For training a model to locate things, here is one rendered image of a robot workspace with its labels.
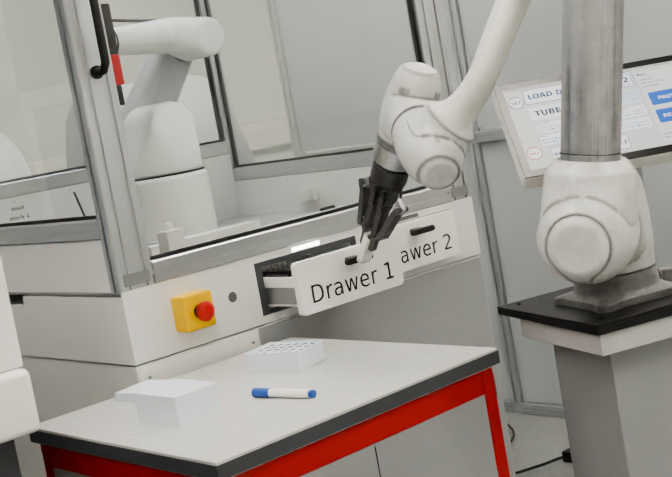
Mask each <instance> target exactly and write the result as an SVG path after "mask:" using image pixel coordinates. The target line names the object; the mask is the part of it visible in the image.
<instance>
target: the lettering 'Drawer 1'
mask: <svg viewBox="0 0 672 477"><path fill-rule="evenodd" d="M385 265H387V267H388V272H389V277H387V279H390V278H394V275H393V276H391V273H390V267H389V262H386V263H385V264H384V266H385ZM364 275H366V276H367V278H366V279H363V280H362V277H363V276H364ZM368 279H369V276H368V274H366V273H364V274H362V275H361V278H360V281H361V284H362V286H364V287H367V286H369V285H370V283H368V284H367V285H364V284H363V282H362V281H365V280H368ZM351 281H352V283H353V286H354V288H355V290H356V289H357V276H356V283H355V284H354V281H353V279H352V278H350V288H349V285H348V283H347V280H346V279H345V283H346V285H347V288H348V290H349V292H350V291H351ZM338 283H339V284H340V285H341V286H339V287H337V288H336V289H335V294H336V295H337V296H339V295H341V294H344V291H343V285H342V283H341V282H336V283H334V286H335V285H336V284H338ZM315 286H319V287H320V288H321V292H322V296H321V298H320V299H319V300H316V301H315V295H314V290H313V287H315ZM339 288H341V292H340V293H339V294H338V293H337V289H339ZM311 290H312V296H313V301H314V303H316V302H319V301H321V300H322V299H323V297H324V291H323V287H322V286H321V285H320V284H315V285H312V286H311Z"/></svg>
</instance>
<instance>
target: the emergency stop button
mask: <svg viewBox="0 0 672 477"><path fill-rule="evenodd" d="M196 314H197V317H198V318H199V319H200V320H201V321H210V320H211V319H212V318H213V317H214V314H215V308H214V305H213V304H212V303H211V302H209V301H202V302H200V303H199V304H198V306H197V308H196Z"/></svg>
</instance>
